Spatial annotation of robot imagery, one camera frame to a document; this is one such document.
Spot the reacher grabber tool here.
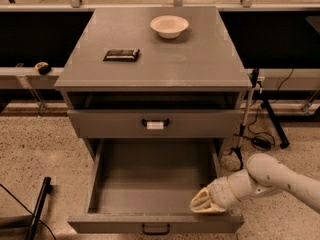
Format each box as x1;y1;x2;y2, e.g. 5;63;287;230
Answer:
231;68;259;169

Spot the black tripod leg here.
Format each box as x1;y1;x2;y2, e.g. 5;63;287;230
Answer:
261;94;290;149

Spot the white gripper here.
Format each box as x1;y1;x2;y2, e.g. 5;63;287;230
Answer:
190;169;281;214

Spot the black stand bar left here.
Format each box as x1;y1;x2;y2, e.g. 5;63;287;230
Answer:
25;177;53;240

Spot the grey top drawer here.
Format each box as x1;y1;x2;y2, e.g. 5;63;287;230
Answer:
68;110;240;138

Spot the grey drawer cabinet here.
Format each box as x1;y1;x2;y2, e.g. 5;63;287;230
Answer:
55;7;250;153

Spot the grey drawer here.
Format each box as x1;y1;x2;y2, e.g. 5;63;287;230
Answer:
68;139;244;236
68;110;240;138

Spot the black power adapter with cable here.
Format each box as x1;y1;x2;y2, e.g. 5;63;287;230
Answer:
246;68;296;152

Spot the dark snack bar packet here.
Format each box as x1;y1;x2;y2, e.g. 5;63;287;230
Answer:
103;49;140;62

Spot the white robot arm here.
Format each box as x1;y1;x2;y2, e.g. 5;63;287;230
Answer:
190;153;320;213

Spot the white bowl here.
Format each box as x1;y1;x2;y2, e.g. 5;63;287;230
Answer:
150;15;189;39

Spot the black cable on floor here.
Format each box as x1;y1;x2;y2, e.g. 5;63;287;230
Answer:
0;182;58;240

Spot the yellow black tape measure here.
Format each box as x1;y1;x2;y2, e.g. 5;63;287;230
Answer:
34;62;52;75

